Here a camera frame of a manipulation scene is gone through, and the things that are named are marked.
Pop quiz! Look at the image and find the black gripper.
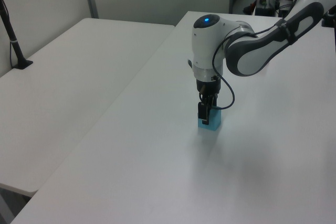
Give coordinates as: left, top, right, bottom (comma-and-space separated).
195, 78, 222, 126

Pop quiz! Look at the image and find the light blue cube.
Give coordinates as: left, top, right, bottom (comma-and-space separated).
197, 109, 222, 132

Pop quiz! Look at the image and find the black equipment box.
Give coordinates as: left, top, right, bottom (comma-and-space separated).
255, 5, 276, 16

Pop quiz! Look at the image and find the white adjoining table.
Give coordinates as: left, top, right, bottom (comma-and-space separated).
0, 17, 176, 199

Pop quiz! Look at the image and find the black base mount block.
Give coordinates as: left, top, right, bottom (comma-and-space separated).
321, 10, 336, 28

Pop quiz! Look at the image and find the black camera stand pole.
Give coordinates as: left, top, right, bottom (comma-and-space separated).
0, 0, 34, 70

